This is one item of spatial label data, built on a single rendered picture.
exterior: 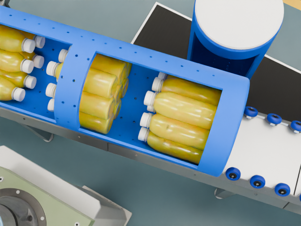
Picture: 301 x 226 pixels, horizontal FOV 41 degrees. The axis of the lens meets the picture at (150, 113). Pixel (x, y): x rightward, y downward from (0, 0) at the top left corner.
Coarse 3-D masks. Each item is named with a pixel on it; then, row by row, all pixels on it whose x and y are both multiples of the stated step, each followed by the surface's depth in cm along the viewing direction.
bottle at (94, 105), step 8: (88, 96) 112; (96, 96) 113; (112, 96) 115; (80, 104) 113; (88, 104) 112; (96, 104) 112; (104, 104) 112; (112, 104) 116; (88, 112) 113; (96, 112) 112; (104, 112) 112
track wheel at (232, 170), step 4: (228, 168) 122; (232, 168) 121; (236, 168) 121; (228, 172) 121; (232, 172) 121; (236, 172) 120; (240, 172) 121; (228, 176) 122; (232, 176) 121; (236, 176) 121; (240, 176) 121; (232, 180) 123
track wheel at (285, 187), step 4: (280, 184) 120; (284, 184) 119; (276, 188) 120; (280, 188) 119; (284, 188) 119; (288, 188) 119; (276, 192) 121; (280, 192) 120; (284, 192) 120; (288, 192) 119
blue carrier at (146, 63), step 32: (32, 32) 108; (64, 32) 109; (64, 64) 104; (160, 64) 105; (192, 64) 108; (32, 96) 130; (64, 96) 105; (128, 96) 130; (224, 96) 101; (128, 128) 126; (224, 128) 99; (224, 160) 102
